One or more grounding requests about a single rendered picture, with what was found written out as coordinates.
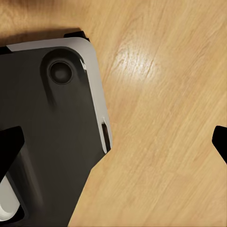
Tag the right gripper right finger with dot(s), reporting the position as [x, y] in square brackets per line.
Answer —
[219, 140]

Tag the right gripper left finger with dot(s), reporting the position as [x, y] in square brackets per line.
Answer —
[11, 142]

